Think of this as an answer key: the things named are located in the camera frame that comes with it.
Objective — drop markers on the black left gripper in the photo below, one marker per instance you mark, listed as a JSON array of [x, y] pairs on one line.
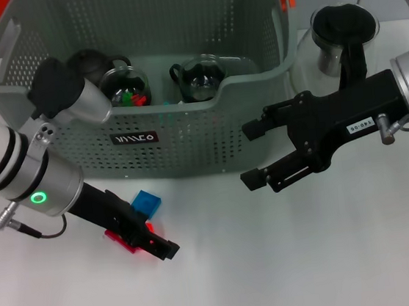
[[103, 208]]

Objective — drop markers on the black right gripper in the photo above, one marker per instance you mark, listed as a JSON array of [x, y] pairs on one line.
[[333, 116]]

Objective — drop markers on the bright red slope brick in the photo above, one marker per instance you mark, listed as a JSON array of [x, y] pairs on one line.
[[149, 226]]

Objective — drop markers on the dark red toy brick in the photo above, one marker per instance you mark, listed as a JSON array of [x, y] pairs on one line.
[[116, 238]]

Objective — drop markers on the blue square toy tile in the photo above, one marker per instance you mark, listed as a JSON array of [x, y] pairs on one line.
[[147, 202]]

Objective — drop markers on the glass teacup black base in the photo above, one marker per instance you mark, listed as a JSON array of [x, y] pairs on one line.
[[123, 84], [202, 83]]

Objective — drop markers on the green toy brick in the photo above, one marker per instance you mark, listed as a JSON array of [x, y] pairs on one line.
[[128, 97]]

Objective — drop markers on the grey perforated storage bin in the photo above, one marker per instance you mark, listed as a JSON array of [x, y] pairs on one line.
[[207, 141]]

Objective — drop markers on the dark clay teapot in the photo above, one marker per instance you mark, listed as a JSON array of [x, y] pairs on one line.
[[89, 62]]

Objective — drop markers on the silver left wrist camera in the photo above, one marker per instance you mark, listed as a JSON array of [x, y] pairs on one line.
[[60, 88]]

